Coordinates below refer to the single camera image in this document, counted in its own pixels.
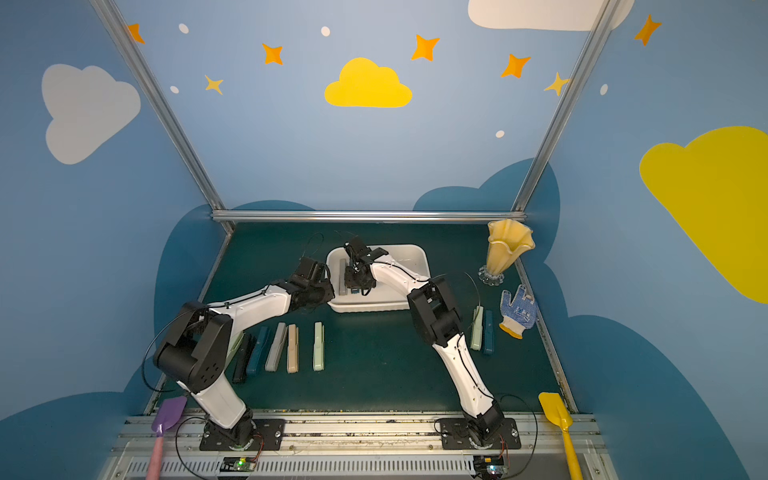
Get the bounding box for white plastic storage box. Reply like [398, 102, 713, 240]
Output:
[326, 244, 431, 313]

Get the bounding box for black pliers group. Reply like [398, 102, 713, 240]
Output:
[232, 333, 256, 384]
[482, 309, 495, 355]

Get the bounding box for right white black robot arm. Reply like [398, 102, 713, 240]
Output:
[343, 236, 505, 447]

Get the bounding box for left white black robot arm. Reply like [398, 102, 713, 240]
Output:
[153, 257, 334, 451]

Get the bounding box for beige pliers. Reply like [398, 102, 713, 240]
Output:
[286, 324, 299, 374]

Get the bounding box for yellow ruffled glass vase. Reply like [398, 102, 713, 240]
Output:
[478, 219, 535, 286]

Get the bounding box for blue white work glove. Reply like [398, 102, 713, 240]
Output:
[499, 284, 539, 339]

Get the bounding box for purple toy shovel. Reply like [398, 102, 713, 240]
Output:
[145, 396, 187, 480]

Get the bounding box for left green circuit board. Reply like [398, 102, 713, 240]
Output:
[219, 456, 258, 474]

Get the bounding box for green circuit board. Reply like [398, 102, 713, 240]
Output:
[219, 456, 258, 474]
[472, 456, 508, 480]

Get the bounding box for right green circuit board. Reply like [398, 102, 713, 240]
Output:
[472, 456, 508, 480]

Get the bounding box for yellow toy shovel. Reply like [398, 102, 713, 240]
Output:
[538, 392, 583, 480]

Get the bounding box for aluminium frame rear bar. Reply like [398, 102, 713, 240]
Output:
[212, 210, 526, 224]

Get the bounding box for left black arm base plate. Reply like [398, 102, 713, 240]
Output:
[199, 418, 285, 452]

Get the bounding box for aluminium rail base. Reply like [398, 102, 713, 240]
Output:
[95, 409, 619, 480]

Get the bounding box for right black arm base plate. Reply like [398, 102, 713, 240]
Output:
[433, 418, 522, 450]

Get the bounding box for left aluminium frame post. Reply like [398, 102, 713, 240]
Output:
[90, 0, 226, 213]

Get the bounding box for aluminium frame post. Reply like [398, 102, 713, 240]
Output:
[510, 0, 623, 218]
[90, 0, 226, 213]

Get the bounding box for right aluminium frame post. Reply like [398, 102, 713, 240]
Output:
[510, 0, 623, 218]

